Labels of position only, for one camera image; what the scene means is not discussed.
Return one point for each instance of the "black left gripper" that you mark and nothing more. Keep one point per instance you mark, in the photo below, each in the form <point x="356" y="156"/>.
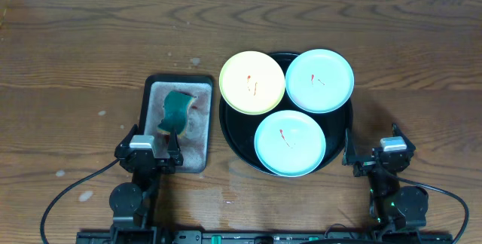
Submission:
<point x="149" y="157"/>

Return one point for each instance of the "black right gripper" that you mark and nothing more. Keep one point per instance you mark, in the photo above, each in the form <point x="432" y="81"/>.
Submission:
<point x="363" y="166"/>

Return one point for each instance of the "green yellow sponge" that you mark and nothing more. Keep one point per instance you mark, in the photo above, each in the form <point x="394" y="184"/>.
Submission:
<point x="176" y="106"/>

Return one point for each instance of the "light blue plate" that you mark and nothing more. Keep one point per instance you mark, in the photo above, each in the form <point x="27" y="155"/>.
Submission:
<point x="290" y="143"/>
<point x="319" y="81"/>

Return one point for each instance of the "black rectangular soapy tray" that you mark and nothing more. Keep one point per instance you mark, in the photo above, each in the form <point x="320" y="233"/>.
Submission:
<point x="194" y="143"/>

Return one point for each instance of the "black round tray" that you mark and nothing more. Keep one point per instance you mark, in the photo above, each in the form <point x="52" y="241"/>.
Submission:
<point x="239" y="129"/>

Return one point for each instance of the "yellow plate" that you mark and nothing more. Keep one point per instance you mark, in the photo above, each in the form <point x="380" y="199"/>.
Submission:
<point x="252" y="82"/>

